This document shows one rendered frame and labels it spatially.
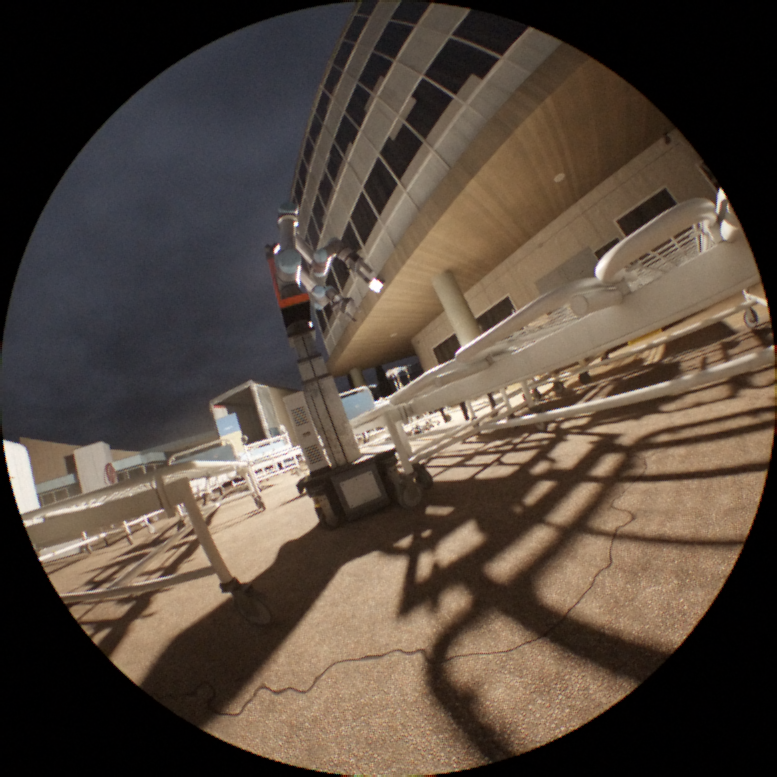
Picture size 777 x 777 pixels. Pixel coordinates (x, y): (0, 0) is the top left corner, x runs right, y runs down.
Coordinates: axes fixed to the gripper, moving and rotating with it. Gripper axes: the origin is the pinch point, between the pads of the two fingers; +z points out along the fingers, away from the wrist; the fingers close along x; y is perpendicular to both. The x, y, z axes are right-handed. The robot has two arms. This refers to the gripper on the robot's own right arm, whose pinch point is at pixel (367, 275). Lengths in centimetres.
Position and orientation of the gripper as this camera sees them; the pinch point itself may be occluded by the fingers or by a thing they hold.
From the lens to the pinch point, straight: 154.8
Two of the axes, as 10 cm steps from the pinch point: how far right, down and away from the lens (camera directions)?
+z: 6.9, 7.2, 0.9
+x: 1.6, -0.3, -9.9
